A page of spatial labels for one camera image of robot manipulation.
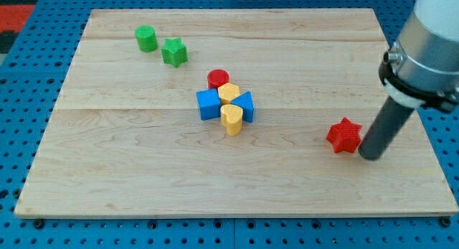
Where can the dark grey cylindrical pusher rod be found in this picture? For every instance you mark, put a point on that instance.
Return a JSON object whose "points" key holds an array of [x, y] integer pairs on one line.
{"points": [[387, 124]]}

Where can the red star block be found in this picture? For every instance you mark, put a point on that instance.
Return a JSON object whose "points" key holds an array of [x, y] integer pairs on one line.
{"points": [[344, 136]]}

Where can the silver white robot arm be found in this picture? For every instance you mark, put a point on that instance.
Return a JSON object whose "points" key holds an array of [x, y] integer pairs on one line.
{"points": [[420, 69]]}

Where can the blue triangle block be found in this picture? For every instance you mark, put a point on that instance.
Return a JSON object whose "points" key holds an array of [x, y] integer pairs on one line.
{"points": [[246, 103]]}

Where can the green star block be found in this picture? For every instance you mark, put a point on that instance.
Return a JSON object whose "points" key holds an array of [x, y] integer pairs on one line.
{"points": [[174, 52]]}

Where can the yellow heart block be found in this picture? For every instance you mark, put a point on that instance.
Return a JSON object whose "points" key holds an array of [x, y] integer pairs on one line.
{"points": [[231, 118]]}

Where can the yellow hexagon block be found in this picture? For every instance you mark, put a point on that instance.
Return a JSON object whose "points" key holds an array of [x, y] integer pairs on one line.
{"points": [[228, 92]]}

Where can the red cylinder block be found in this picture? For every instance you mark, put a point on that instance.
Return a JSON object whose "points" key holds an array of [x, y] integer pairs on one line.
{"points": [[217, 78]]}

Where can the blue cube block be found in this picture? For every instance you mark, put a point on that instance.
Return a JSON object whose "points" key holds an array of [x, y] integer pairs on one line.
{"points": [[209, 104]]}

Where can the light wooden board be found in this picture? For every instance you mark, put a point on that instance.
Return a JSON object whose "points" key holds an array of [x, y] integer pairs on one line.
{"points": [[125, 139]]}

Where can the green cylinder block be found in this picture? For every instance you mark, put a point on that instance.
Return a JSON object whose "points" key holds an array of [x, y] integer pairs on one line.
{"points": [[146, 38]]}

